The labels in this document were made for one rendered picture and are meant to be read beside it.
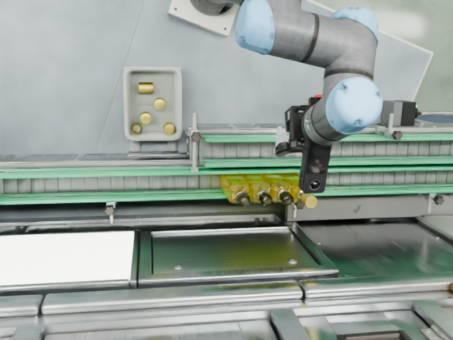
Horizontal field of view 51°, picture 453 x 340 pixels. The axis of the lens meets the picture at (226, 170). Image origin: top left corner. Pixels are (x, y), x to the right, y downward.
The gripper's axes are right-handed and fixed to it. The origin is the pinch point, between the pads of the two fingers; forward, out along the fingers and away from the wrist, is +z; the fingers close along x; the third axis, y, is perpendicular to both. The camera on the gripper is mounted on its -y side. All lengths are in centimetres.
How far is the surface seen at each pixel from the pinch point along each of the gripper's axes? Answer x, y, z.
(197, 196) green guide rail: 16.7, -5.3, 42.1
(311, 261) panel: -8.9, -24.0, 18.5
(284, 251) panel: -4.1, -21.7, 24.8
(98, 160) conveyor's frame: 45, 7, 47
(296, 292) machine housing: -0.8, -29.4, 5.3
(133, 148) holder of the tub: 35, 12, 58
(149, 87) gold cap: 30, 29, 47
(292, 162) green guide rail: -11.9, 3.6, 39.2
